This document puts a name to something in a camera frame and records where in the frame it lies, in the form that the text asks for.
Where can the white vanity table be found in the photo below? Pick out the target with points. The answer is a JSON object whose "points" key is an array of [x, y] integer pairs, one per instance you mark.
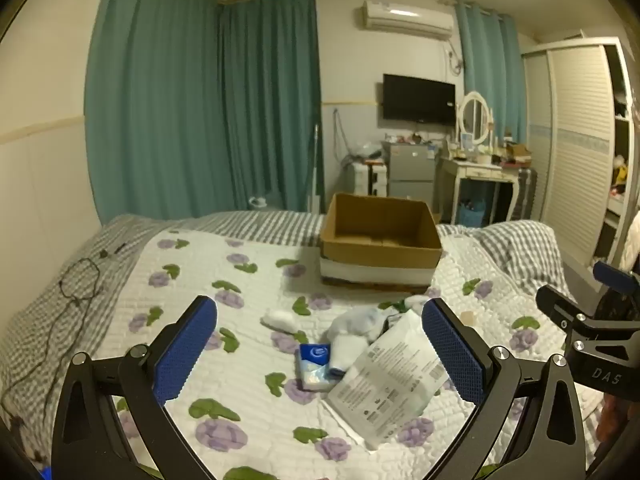
{"points": [[475, 170]]}

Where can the white and blue socks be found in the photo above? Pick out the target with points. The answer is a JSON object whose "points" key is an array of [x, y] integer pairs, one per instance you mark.
{"points": [[350, 340]]}

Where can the small white sock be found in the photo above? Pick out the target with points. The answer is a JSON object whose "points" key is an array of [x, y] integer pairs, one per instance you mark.
{"points": [[417, 303]]}

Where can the oval vanity mirror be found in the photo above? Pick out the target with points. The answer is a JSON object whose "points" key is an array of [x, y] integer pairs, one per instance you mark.
{"points": [[475, 117]]}

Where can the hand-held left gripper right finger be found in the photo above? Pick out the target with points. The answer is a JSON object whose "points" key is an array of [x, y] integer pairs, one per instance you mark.
{"points": [[452, 355]]}

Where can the printed plastic pack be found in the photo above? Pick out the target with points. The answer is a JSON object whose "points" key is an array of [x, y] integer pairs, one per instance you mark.
{"points": [[390, 385]]}

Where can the narrow teal curtain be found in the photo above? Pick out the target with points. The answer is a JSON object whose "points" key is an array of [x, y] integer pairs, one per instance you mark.
{"points": [[492, 75]]}

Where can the wide teal curtain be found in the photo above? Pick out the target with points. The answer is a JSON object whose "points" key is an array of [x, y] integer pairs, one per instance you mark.
{"points": [[150, 110]]}

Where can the blue tissue pack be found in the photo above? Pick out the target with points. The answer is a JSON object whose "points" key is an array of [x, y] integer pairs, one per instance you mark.
{"points": [[315, 367]]}

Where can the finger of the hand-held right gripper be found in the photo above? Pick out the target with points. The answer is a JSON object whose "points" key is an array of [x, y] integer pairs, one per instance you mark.
{"points": [[560, 305], [612, 274]]}

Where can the person's right hand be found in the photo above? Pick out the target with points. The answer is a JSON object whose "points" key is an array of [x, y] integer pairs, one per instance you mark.
{"points": [[612, 417]]}

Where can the clear plastic bag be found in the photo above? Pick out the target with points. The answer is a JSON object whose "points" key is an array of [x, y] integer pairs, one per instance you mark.
{"points": [[366, 151]]}

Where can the teal corner curtain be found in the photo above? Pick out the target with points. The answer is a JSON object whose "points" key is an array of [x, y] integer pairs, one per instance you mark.
{"points": [[270, 110]]}

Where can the grey small fridge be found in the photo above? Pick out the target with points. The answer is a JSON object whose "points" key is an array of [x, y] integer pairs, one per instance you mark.
{"points": [[410, 170]]}

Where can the black wall television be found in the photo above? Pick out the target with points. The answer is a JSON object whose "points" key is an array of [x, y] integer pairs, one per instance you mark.
{"points": [[419, 99]]}

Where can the white air conditioner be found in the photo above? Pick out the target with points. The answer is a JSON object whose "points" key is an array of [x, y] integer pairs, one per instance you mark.
{"points": [[405, 17]]}

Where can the brown boxes on vanity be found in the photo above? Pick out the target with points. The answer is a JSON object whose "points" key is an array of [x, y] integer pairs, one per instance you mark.
{"points": [[515, 152]]}

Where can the white drawer unit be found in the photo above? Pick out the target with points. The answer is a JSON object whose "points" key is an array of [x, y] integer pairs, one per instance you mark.
{"points": [[362, 177]]}

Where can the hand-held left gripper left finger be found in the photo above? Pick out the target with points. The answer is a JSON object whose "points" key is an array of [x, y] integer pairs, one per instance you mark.
{"points": [[185, 350]]}

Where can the white louvred wardrobe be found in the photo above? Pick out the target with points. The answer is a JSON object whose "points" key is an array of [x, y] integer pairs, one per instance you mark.
{"points": [[575, 135]]}

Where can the cardboard box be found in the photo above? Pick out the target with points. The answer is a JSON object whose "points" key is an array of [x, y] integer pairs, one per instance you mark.
{"points": [[380, 260]]}

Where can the blue plastic basket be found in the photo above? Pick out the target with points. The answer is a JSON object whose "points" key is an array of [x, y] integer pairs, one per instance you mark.
{"points": [[472, 212]]}

